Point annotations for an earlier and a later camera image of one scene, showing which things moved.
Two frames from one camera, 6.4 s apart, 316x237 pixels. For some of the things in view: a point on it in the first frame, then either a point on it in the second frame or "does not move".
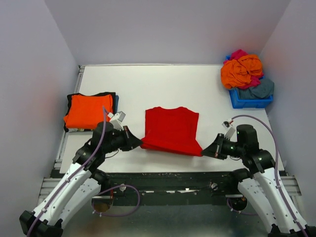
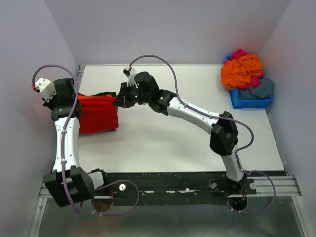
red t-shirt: [171, 130] → [98, 113]
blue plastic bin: [237, 103] does not move
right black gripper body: [232, 147] → [133, 95]
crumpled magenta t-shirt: [255, 80] does not move
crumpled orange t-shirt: [236, 73] does not move
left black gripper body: [117, 142] → [53, 102]
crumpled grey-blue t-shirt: [265, 89] does not move
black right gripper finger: [214, 150] → [120, 100]
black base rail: [171, 188] does not move
